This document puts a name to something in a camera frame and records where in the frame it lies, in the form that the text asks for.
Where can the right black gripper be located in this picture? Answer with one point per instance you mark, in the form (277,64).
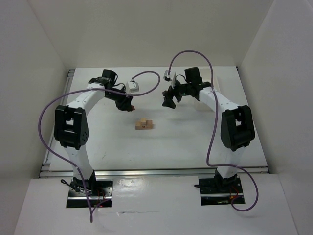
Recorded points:
(172,95)

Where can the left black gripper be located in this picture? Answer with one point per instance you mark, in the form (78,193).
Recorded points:
(124,104)

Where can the long light wood block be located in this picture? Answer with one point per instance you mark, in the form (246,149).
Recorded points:
(146,129)

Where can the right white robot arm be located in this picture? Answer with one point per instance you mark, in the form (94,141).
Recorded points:
(233,127)

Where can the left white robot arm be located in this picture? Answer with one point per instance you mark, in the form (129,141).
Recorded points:
(71,125)

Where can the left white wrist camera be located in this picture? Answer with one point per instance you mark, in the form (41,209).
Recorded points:
(132,87)

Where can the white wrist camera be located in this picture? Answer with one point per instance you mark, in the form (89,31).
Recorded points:
(170,76)
(132,87)

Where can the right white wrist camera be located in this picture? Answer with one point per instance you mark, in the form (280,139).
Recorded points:
(170,76)

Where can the aluminium left rail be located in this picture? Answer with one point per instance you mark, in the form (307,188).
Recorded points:
(61,116)

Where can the aluminium rail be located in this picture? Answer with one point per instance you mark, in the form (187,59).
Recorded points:
(46,173)
(61,116)

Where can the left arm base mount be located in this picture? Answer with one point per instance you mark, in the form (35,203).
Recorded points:
(100,197)

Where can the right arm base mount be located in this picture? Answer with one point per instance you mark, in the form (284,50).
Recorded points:
(211,195)

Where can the aluminium front rail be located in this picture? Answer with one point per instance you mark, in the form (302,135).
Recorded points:
(46,173)

